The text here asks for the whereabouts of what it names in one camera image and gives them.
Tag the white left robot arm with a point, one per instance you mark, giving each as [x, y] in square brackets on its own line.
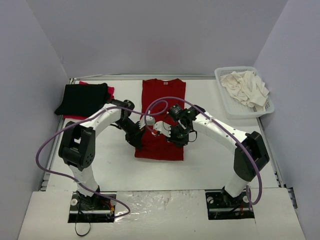
[78, 144]

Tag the white plastic laundry basket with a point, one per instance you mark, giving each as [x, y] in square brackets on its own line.
[233, 108]

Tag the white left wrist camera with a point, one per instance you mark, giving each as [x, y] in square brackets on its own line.
[146, 121]

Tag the white t-shirts pile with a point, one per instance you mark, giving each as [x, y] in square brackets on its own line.
[247, 88]

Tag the folded red t-shirt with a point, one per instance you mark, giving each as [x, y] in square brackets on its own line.
[105, 100]

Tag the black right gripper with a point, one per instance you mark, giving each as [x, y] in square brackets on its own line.
[176, 136]

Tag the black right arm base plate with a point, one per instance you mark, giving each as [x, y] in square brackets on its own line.
[222, 207]

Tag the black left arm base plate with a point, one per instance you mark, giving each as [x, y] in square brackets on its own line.
[95, 209]

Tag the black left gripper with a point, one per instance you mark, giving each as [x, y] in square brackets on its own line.
[136, 136]

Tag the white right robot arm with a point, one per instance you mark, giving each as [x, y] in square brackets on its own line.
[248, 149]

